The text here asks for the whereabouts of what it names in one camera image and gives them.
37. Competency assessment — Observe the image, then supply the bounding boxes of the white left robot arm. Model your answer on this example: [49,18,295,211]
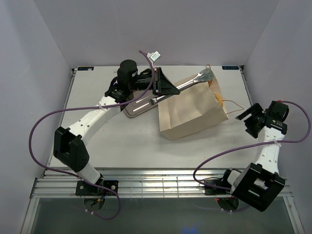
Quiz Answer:
[53,59,180,195]

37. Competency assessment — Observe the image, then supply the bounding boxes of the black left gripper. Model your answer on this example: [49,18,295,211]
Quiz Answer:
[129,67,180,97]

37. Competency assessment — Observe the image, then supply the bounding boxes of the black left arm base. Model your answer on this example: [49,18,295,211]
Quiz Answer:
[75,180,119,196]

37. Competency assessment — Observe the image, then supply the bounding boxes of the aluminium frame rail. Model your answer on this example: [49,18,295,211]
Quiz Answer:
[30,168,293,199]

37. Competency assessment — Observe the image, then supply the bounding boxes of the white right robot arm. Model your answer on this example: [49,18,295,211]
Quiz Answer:
[220,101,289,212]

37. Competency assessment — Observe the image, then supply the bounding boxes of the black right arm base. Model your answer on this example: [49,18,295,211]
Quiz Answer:
[198,177,231,195]

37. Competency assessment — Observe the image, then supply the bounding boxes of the silver metal tray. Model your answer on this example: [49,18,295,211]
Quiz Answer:
[123,90,157,118]

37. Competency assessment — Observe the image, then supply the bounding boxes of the cream paper bag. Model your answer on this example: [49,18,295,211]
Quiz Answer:
[157,64,244,140]

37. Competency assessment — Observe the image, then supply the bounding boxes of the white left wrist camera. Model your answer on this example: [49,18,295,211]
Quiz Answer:
[147,51,161,64]

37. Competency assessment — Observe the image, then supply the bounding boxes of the silver metal tongs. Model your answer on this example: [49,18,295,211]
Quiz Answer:
[149,68,215,106]

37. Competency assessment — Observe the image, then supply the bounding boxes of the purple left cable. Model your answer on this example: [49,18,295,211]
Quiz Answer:
[28,50,156,220]

